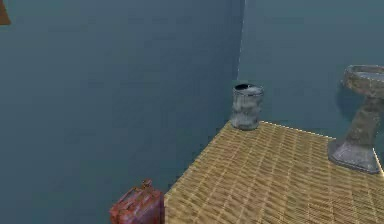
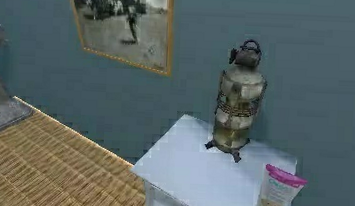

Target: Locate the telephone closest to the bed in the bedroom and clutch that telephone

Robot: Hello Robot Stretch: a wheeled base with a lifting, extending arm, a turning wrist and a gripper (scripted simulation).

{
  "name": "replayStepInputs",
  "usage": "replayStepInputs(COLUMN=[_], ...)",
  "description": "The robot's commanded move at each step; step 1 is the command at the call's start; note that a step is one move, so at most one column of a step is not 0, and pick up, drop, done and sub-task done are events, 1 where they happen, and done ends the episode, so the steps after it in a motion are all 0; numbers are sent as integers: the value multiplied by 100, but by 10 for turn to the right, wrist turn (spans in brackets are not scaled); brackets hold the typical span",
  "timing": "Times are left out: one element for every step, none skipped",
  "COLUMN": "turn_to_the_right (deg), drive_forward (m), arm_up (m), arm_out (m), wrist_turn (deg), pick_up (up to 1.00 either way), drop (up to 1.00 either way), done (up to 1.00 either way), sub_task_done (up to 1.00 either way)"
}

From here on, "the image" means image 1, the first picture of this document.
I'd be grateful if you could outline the red rusty box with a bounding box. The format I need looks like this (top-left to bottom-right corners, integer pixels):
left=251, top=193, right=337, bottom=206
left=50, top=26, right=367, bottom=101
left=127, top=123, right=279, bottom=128
left=109, top=178, right=166, bottom=224

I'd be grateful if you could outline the grey pedestal sink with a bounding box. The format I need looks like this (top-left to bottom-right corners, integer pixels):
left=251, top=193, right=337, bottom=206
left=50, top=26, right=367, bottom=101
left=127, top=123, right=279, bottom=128
left=327, top=64, right=384, bottom=175

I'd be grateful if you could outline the grey metal bin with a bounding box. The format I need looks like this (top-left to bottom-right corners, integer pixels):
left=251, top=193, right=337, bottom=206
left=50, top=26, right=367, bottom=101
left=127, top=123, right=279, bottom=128
left=229, top=82, right=265, bottom=131

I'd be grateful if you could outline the brown framed picture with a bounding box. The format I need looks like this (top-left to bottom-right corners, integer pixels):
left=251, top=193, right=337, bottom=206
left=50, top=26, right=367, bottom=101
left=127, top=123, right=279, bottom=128
left=0, top=0, right=12, bottom=26

